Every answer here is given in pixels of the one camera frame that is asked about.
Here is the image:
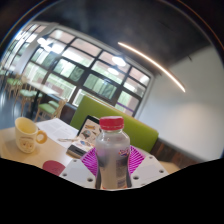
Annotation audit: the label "flat round red coaster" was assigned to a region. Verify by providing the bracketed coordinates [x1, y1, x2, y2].
[42, 159, 67, 177]

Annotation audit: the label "wooden dining table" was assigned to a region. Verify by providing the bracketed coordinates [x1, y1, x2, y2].
[19, 81, 60, 118]

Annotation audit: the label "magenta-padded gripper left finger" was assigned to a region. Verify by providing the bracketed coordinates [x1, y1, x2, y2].
[59, 147, 100, 190]

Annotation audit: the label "curved linear ceiling light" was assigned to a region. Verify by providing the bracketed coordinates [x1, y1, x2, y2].
[117, 41, 187, 94]

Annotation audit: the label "black-framed window wall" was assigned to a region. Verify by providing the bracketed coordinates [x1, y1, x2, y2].
[0, 21, 154, 118]

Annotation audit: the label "pendant ceiling lamps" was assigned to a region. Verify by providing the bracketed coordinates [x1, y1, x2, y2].
[35, 35, 128, 77]

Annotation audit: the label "green-seated wooden chairs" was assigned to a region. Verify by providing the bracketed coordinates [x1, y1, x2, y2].
[0, 68, 68, 123]

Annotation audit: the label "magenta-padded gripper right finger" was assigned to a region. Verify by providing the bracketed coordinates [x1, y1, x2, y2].
[127, 145, 170, 190]

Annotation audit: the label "cream mug with yellow handle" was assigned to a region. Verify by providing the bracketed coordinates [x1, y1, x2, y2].
[14, 116, 48, 154]

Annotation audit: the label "green upholstered bench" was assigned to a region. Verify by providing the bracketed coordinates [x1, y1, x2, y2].
[69, 95, 160, 154]

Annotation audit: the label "clear red-capped drink bottle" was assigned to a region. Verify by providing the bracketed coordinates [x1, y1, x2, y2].
[94, 115, 132, 191]

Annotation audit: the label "small white handheld device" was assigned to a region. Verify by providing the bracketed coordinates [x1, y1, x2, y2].
[65, 139, 95, 160]

